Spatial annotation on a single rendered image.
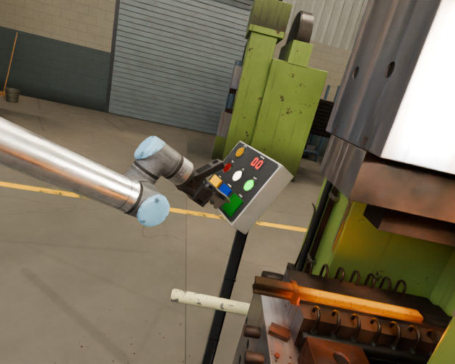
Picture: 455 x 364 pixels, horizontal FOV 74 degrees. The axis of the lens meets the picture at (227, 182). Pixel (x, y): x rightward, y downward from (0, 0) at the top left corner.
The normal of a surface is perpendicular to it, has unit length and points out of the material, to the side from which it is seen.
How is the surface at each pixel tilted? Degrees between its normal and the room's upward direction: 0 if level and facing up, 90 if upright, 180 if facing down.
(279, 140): 90
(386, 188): 90
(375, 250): 90
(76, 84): 90
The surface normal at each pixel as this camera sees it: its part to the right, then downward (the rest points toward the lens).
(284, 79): 0.00, 0.31
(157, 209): 0.59, 0.40
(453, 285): -0.97, -0.22
